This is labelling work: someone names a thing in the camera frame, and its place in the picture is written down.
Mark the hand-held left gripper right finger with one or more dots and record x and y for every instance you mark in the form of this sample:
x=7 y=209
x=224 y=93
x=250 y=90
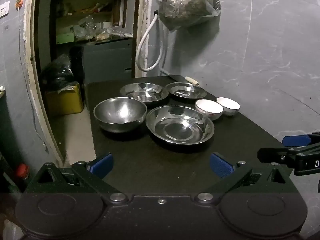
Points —
x=221 y=166

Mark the large steel plate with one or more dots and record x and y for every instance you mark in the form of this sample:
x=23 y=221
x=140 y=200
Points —
x=180 y=127

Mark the small white cylinder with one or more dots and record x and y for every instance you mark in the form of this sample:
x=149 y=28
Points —
x=192 y=80

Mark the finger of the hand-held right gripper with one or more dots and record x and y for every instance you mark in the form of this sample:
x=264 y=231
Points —
x=272 y=156
x=296 y=140

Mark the white bowl with red print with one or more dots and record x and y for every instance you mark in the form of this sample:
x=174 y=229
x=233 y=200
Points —
x=208 y=108

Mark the pile of clear plastic packets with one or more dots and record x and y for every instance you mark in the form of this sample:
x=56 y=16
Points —
x=86 y=27

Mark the deep steel bowl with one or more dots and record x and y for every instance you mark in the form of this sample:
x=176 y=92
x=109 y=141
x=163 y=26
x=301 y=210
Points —
x=120 y=115

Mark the yellow bin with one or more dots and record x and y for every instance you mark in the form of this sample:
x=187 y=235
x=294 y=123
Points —
x=65 y=100

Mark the green box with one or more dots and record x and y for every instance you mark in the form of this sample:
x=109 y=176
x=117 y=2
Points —
x=65 y=37

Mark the white wall switch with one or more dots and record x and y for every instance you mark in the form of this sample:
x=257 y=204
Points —
x=4 y=9

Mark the wooden board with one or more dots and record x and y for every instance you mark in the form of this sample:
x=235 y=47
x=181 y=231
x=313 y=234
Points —
x=2 y=90

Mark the plain white bowl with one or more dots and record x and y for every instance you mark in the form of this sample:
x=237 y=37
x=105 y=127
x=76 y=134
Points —
x=228 y=104

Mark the shallow steel basin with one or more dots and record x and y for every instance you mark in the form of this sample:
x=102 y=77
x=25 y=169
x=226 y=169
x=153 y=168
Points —
x=145 y=92

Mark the small steel plate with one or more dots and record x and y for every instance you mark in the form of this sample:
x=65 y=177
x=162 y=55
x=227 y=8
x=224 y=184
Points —
x=186 y=91

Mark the orange wall hook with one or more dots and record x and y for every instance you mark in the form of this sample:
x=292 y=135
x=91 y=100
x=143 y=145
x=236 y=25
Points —
x=19 y=2

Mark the bottle with red cap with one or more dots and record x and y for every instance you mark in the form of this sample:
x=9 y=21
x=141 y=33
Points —
x=22 y=171

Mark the clear plastic bag of greens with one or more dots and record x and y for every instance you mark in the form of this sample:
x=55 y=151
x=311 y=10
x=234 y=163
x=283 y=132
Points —
x=187 y=2

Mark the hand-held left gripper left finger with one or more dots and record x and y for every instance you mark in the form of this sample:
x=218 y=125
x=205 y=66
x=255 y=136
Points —
x=102 y=165

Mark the grey cabinet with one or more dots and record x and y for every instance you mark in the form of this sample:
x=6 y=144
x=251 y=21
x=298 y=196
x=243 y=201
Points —
x=105 y=60

